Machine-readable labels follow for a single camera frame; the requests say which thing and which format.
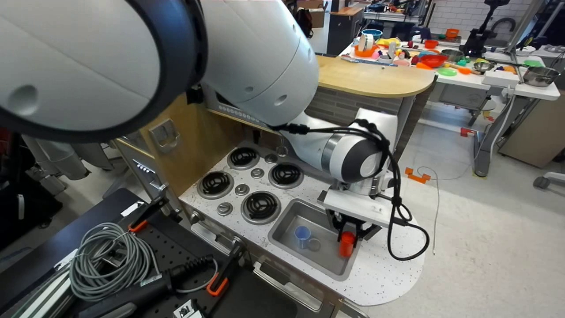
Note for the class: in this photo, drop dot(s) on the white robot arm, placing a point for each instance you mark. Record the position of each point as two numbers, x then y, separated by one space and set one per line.
89 59

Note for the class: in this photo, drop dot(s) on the white cluttered work table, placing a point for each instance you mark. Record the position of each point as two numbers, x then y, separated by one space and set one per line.
500 80

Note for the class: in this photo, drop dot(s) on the grey toy sink basin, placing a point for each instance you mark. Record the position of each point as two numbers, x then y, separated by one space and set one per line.
319 258

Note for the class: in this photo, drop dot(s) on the black coil toy burner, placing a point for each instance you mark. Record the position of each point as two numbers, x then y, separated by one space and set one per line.
243 156
287 174
216 184
260 205

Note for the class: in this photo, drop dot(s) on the blue toy cup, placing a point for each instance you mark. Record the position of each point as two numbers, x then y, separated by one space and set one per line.
303 234

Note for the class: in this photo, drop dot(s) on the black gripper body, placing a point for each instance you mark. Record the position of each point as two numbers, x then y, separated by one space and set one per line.
354 225

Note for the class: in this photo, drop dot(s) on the white toy kitchen stove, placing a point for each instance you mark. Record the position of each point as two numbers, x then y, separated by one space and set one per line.
382 276

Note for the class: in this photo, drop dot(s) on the red plastic bowl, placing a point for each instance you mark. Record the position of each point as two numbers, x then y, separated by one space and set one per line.
433 60

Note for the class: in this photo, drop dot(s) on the tan storage cabinet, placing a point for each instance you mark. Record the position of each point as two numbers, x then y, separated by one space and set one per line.
536 135

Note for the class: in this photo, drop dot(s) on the rounded wooden table top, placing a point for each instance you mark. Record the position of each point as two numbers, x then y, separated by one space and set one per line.
372 80

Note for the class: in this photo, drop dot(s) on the wooden toy kitchen panel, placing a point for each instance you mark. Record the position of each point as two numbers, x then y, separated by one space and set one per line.
200 142

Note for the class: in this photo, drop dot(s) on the orange plastic bracket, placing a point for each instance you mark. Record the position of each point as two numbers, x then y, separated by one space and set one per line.
418 175

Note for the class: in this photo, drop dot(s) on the red sauce bottle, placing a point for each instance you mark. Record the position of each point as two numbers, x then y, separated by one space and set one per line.
347 246

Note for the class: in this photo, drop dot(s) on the silver metal bowl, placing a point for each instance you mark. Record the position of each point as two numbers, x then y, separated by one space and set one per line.
541 76

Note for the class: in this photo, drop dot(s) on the green plastic toy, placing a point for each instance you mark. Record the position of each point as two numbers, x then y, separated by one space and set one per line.
448 71

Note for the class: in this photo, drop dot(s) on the black camera stand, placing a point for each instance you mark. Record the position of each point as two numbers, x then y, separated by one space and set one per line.
479 37

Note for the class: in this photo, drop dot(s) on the black perforated board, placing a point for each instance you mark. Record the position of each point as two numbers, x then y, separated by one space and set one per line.
170 248

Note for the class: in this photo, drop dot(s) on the blue bowl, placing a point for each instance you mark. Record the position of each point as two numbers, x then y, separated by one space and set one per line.
372 32

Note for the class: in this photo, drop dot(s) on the silver slotted metal bracket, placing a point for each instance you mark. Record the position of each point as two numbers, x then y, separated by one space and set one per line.
144 166

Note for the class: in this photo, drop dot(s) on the silver stove knob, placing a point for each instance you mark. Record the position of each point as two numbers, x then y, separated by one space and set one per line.
243 189
225 209
257 172

